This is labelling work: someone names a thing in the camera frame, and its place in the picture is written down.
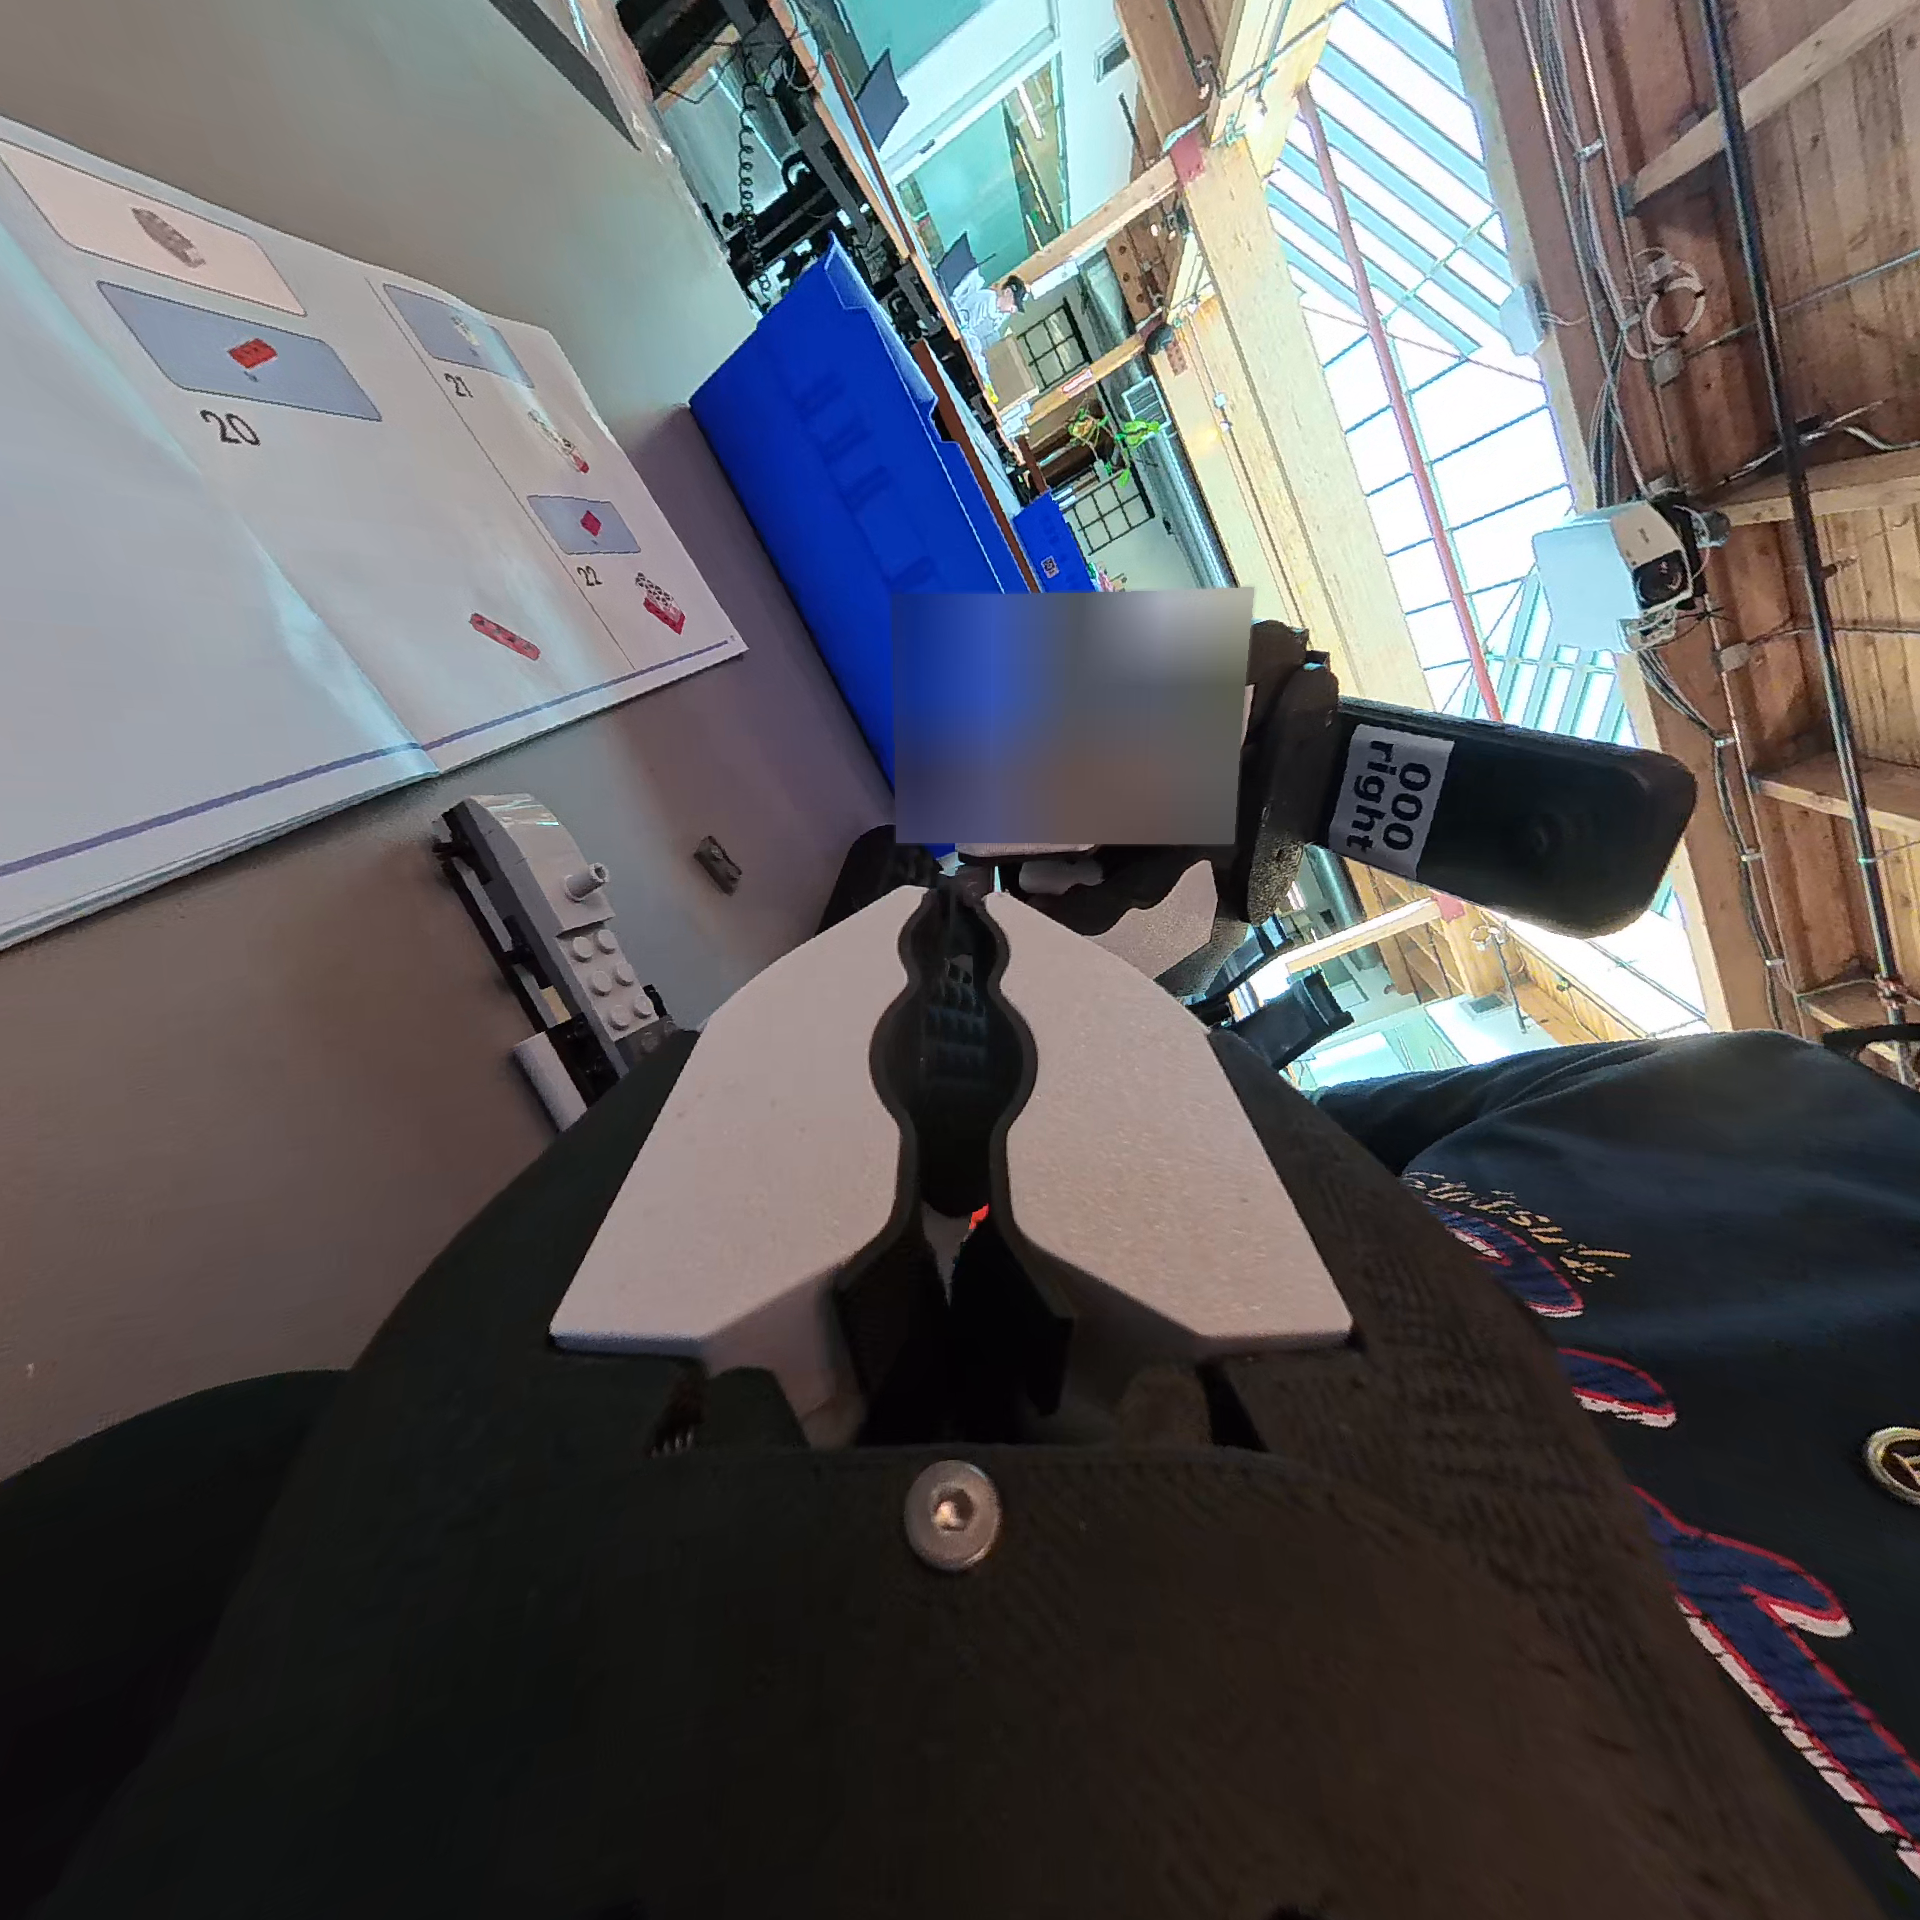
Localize white security camera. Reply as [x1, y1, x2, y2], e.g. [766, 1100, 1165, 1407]
[1529, 498, 1731, 650]

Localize open brick instruction booklet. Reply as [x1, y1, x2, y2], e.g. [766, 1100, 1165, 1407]
[0, 116, 749, 951]

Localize grey and black brick assembly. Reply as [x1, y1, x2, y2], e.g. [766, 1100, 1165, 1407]
[432, 792, 675, 1129]

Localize large blue plastic bin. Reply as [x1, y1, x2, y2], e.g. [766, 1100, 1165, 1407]
[689, 232, 1040, 788]

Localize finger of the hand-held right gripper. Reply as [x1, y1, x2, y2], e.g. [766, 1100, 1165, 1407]
[1101, 861, 1260, 993]

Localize dark printed sweatshirt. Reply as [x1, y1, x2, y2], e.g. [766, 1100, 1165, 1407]
[1317, 1026, 1920, 1920]

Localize grey desk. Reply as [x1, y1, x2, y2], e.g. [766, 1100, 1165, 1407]
[0, 0, 962, 1489]

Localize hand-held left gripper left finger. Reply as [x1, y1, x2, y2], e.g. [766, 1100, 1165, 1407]
[552, 884, 944, 1426]

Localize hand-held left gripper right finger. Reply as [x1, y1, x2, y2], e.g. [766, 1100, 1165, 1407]
[982, 891, 1355, 1344]

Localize black brick piece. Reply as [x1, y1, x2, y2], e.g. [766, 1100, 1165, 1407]
[913, 900, 1002, 1085]

